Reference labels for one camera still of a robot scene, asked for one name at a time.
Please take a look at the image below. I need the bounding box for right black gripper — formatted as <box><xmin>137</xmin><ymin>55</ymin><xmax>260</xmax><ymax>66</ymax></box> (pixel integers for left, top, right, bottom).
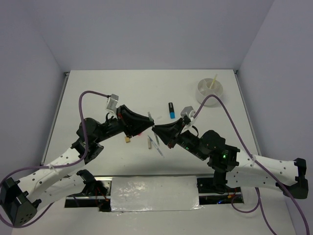
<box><xmin>151</xmin><ymin>117</ymin><xmax>207</xmax><ymax>160</ymax></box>

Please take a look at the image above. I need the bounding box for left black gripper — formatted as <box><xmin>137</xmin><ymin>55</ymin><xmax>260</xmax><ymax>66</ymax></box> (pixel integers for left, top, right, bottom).
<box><xmin>95</xmin><ymin>104</ymin><xmax>154</xmax><ymax>142</ymax></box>

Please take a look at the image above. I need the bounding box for yellow pen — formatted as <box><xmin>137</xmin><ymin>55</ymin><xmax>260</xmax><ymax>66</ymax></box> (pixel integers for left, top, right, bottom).
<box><xmin>209</xmin><ymin>74</ymin><xmax>218</xmax><ymax>89</ymax></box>

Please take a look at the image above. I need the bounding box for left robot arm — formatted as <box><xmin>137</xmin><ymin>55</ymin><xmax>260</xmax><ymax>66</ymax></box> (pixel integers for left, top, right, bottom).
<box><xmin>0</xmin><ymin>105</ymin><xmax>154</xmax><ymax>228</ymax></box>

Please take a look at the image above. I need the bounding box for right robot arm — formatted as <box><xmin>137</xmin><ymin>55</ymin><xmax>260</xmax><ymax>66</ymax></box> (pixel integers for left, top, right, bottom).
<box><xmin>152</xmin><ymin>118</ymin><xmax>309</xmax><ymax>199</ymax></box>

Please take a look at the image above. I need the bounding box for blue clear pen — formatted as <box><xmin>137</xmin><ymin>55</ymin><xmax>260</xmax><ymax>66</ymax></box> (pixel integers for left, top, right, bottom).
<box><xmin>148</xmin><ymin>135</ymin><xmax>165</xmax><ymax>158</ymax></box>

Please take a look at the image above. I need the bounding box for blue black highlighter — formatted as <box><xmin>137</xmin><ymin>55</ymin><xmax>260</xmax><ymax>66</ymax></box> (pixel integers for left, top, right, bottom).
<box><xmin>168</xmin><ymin>102</ymin><xmax>176</xmax><ymax>119</ymax></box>

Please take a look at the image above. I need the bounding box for white round divided organizer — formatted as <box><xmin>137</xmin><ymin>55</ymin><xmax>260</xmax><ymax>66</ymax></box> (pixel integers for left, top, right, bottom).
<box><xmin>196</xmin><ymin>78</ymin><xmax>224</xmax><ymax>104</ymax></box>

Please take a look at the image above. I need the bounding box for silver foil sheet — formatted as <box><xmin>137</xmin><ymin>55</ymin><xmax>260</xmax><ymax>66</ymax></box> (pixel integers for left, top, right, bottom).
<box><xmin>111</xmin><ymin>176</ymin><xmax>200</xmax><ymax>212</ymax></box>

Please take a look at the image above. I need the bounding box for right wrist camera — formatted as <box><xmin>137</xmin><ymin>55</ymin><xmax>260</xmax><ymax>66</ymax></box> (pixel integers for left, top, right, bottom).
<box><xmin>180</xmin><ymin>106</ymin><xmax>197</xmax><ymax>128</ymax></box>

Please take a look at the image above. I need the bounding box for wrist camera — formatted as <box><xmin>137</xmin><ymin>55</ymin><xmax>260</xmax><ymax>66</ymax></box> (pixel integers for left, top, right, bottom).
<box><xmin>106</xmin><ymin>94</ymin><xmax>119</xmax><ymax>115</ymax></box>
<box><xmin>180</xmin><ymin>106</ymin><xmax>197</xmax><ymax>128</ymax></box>

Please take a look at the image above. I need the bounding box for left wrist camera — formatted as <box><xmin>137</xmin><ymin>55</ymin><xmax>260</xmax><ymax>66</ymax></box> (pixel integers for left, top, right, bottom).
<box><xmin>106</xmin><ymin>94</ymin><xmax>119</xmax><ymax>115</ymax></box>

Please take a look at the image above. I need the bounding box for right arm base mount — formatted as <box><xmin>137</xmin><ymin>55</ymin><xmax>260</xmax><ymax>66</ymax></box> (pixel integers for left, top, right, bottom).
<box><xmin>197</xmin><ymin>176</ymin><xmax>244</xmax><ymax>206</ymax></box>

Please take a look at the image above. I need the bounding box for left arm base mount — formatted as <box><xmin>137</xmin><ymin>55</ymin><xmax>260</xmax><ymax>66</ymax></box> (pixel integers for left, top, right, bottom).
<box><xmin>64</xmin><ymin>176</ymin><xmax>112</xmax><ymax>212</ymax></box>

